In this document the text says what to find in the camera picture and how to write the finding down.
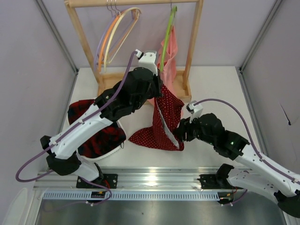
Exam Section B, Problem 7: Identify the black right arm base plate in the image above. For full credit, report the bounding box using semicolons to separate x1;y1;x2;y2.
197;174;221;189

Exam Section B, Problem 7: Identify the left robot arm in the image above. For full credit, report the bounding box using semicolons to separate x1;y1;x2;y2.
46;66;162;181

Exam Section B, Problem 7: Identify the wooden clothes rack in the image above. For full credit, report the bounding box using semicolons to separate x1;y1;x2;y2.
65;0;203;104

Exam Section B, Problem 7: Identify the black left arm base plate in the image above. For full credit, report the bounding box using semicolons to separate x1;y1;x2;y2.
76;173;118;189

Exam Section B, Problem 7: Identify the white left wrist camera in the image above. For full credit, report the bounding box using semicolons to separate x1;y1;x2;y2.
135;49;158;76

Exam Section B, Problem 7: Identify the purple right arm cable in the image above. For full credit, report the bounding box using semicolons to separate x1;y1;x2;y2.
194;98;300;207

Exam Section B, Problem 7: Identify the green hanger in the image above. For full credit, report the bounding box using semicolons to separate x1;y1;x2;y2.
159;6;177;72

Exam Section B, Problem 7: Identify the purple hanger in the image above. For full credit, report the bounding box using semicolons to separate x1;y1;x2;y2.
93;10;139;73

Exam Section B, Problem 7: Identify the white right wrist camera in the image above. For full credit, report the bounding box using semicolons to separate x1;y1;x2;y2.
186;100;203;123

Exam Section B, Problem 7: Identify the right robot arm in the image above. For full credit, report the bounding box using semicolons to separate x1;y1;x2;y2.
174;113;300;218

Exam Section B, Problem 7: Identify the white slotted cable duct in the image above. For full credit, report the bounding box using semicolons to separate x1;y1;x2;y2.
43;191;220;201

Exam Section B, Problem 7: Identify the aluminium mounting rail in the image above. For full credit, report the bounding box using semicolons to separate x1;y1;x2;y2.
33;167;218;191

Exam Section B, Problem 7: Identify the red polka dot skirt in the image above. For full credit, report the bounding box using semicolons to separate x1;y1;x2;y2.
129;85;184;151

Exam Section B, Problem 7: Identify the cream hanger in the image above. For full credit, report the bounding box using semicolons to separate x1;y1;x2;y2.
103;7;142;72

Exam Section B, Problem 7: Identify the red plaid garment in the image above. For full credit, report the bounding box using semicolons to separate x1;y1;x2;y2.
67;99;126;159

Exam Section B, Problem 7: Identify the pink pleated skirt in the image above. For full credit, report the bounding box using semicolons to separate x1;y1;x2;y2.
147;25;184;117

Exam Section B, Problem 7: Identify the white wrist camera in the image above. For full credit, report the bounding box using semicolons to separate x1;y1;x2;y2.
186;100;203;123
135;49;158;76

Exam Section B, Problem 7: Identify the orange hanger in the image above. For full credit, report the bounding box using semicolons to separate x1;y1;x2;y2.
97;8;139;72

